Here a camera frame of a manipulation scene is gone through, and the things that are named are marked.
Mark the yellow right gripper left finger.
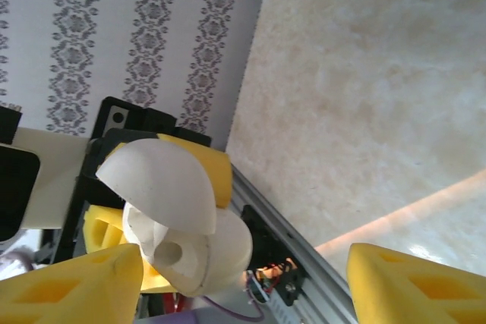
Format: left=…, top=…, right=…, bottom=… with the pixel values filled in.
left=0, top=243, right=144, bottom=324

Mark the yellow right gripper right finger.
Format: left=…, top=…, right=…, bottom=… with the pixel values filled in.
left=346, top=242, right=486, bottom=324

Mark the small circuit board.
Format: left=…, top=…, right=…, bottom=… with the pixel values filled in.
left=245, top=269, right=276, bottom=305

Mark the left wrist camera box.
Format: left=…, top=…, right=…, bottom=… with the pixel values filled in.
left=0, top=105, right=90, bottom=244

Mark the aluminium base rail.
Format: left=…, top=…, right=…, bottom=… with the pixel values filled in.
left=230, top=164, right=360, bottom=324

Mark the white perforated cable duct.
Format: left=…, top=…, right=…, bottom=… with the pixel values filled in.
left=265, top=289, right=305, bottom=324

